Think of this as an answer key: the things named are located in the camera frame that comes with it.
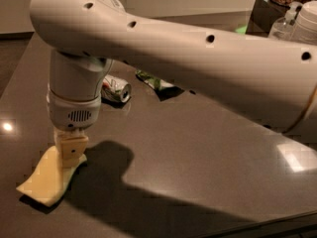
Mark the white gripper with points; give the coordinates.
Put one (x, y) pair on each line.
(73, 113)

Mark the yellow sponge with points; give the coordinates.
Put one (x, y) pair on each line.
(51, 177)

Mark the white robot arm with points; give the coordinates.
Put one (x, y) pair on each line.
(272, 83)

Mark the silver green soda can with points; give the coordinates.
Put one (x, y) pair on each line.
(116, 89)

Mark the crumpled green chip bag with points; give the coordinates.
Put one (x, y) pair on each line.
(152, 81)

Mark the black side cabinet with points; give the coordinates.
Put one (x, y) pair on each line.
(264, 14)

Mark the clear plastic bottle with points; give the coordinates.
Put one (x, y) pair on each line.
(282, 28)

